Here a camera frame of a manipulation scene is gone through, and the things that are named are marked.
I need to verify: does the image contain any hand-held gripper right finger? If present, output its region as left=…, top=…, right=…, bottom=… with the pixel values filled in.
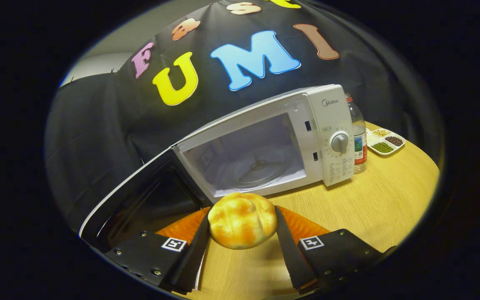
left=274, top=205, right=398, bottom=292

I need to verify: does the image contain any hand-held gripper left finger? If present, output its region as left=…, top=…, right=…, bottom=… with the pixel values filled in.
left=105, top=206, right=211, bottom=294

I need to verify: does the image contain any golden bread bun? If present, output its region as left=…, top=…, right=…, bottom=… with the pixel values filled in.
left=207, top=192, right=278, bottom=250

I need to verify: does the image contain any white microwave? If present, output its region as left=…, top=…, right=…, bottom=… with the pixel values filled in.
left=78, top=84, right=355, bottom=250

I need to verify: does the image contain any glass turntable plate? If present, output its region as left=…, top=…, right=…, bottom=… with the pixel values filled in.
left=232, top=151, right=295, bottom=189

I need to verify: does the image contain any clear plastic bottle red label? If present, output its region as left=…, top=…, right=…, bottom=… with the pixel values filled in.
left=345, top=93, right=368, bottom=174

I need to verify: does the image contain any white divided dish of beans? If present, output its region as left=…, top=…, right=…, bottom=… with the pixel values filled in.
left=366, top=128, right=406, bottom=156

